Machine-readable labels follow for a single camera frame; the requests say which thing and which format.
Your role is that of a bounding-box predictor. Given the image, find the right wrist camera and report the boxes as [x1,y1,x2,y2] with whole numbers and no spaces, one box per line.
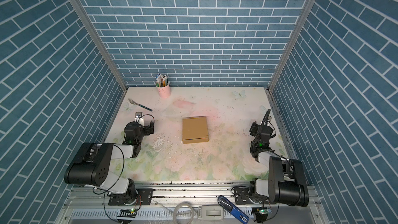
[262,109,271,126]

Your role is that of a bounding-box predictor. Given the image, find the brown cardboard box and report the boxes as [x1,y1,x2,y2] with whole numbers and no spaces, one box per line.
[182,116,209,144]

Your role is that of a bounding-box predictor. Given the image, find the white cable coil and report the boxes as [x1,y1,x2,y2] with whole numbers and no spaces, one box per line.
[171,201,197,224]

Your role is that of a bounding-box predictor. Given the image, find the metal fork teal handle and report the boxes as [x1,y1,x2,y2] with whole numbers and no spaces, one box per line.
[127,98,153,112]

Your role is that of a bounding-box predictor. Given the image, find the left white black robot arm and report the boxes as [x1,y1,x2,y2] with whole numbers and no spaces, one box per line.
[64,117,155,206]

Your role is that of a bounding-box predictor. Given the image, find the grey white plastic device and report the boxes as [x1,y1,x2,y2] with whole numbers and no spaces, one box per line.
[198,205,224,221]

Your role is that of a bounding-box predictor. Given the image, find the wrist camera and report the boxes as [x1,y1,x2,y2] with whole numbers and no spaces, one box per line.
[262,109,271,126]
[135,112,145,126]

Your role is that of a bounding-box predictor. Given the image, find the pens in bucket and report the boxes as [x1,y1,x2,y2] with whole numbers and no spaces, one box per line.
[155,73,169,88]

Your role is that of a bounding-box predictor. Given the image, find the pink pen holder bucket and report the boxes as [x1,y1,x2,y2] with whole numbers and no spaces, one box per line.
[157,84,171,99]

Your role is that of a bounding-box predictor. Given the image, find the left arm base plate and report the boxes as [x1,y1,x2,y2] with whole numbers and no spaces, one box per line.
[108,188,154,206]

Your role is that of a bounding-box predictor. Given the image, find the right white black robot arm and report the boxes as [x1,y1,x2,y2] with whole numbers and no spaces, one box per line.
[249,122,309,207]

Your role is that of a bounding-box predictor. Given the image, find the blue handheld tool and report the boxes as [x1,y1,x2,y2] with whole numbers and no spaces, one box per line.
[217,196,249,224]

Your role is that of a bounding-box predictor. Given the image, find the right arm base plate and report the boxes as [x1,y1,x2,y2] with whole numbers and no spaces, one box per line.
[230,186,276,205]

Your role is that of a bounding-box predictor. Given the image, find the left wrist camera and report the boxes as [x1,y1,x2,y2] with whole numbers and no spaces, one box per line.
[135,112,145,126]

